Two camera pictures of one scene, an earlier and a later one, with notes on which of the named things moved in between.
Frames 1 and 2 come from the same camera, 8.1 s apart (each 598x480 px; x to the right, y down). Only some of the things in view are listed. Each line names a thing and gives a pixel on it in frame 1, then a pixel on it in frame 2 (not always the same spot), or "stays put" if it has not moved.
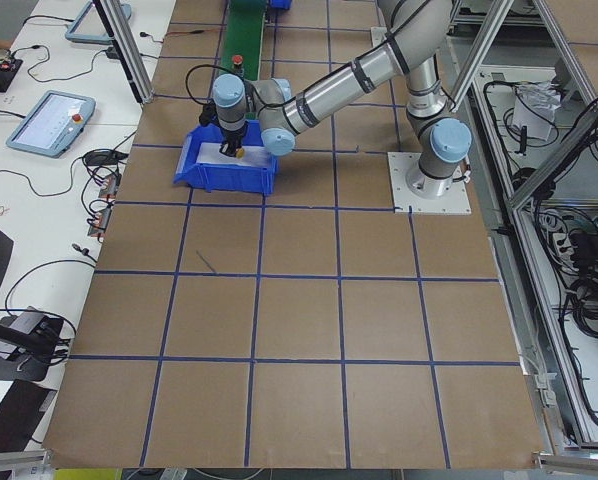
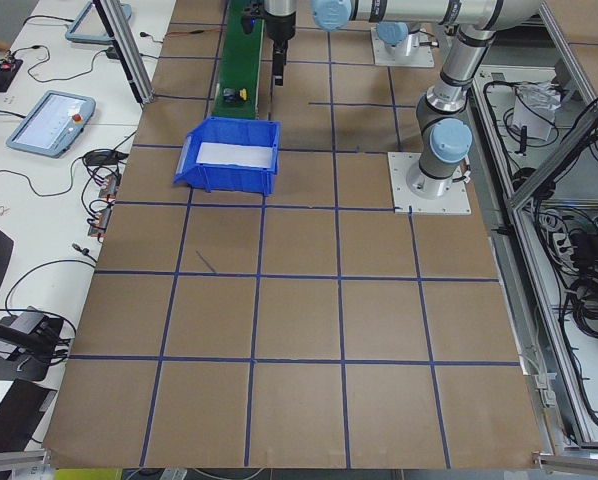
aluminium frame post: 127,46 stays put
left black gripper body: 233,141 to 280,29
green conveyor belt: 243,35 stays put
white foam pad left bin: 209,153 stays put
